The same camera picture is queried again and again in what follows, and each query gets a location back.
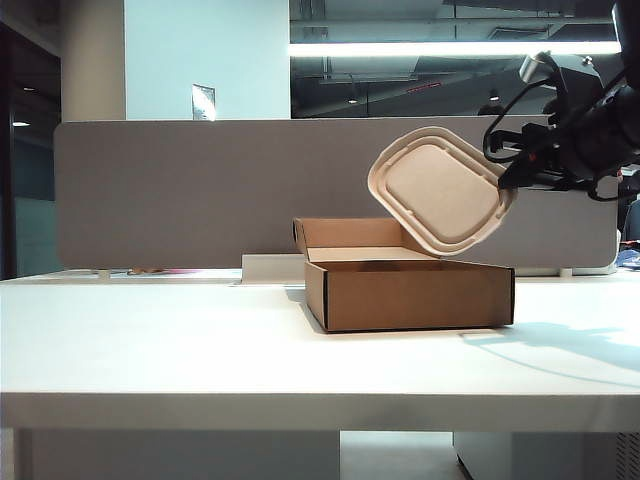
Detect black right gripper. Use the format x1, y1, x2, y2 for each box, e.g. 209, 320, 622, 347
498, 74, 640, 191

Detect beige pulp container lid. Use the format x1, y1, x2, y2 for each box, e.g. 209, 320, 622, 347
367, 125, 517, 259

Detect brown cardboard box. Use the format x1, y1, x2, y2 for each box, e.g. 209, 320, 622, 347
292, 216, 516, 335

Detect seated person in grey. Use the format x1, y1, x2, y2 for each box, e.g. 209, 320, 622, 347
617, 198, 640, 246

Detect long white ceiling light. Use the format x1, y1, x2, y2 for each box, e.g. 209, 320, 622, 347
288, 40, 622, 59

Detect grey fabric desk divider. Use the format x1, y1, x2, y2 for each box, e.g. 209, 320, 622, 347
53, 115, 621, 274

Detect pink and orange desk items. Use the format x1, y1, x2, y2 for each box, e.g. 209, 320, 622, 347
127, 267, 202, 277

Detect dark glass door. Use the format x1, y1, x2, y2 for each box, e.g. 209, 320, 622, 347
0, 22, 62, 281

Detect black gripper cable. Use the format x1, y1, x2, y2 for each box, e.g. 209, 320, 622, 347
482, 52, 626, 202

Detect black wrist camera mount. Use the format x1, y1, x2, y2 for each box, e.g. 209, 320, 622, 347
518, 51, 604, 116

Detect white cable tray box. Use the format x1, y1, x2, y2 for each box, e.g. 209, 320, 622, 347
240, 253, 307, 287

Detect framed wall poster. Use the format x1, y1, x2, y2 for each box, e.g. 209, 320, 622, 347
191, 83, 217, 122

